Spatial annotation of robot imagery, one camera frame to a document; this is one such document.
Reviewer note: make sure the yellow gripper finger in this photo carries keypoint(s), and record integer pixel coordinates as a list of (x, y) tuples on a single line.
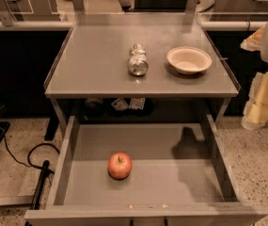
[(256, 108), (253, 42)]

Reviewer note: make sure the red apple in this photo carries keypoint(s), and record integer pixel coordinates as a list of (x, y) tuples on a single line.
[(119, 166)]

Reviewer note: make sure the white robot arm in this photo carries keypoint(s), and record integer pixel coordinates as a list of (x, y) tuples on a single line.
[(264, 44)]

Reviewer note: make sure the grey open drawer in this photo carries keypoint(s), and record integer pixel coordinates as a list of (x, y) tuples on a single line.
[(180, 177)]

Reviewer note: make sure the grey counter cabinet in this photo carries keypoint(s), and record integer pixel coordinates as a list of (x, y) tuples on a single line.
[(93, 61)]

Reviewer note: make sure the dark round object under counter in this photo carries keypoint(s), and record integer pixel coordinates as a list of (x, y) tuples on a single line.
[(94, 105)]

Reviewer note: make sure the white paper bowl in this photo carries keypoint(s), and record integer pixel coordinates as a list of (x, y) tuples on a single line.
[(189, 60)]

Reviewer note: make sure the silver crushed soda can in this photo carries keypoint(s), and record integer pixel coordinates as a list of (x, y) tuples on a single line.
[(138, 62)]

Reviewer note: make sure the white label card right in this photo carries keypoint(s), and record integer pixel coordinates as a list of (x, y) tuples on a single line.
[(137, 103)]

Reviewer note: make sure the white label card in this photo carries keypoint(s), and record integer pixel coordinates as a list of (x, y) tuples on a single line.
[(137, 103), (120, 104)]

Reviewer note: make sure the white label card left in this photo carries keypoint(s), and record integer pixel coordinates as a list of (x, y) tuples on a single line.
[(120, 104)]

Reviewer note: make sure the black bar on floor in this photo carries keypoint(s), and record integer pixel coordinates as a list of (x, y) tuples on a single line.
[(40, 184)]

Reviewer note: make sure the white horizontal rail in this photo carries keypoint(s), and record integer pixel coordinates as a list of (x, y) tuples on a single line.
[(37, 26)]

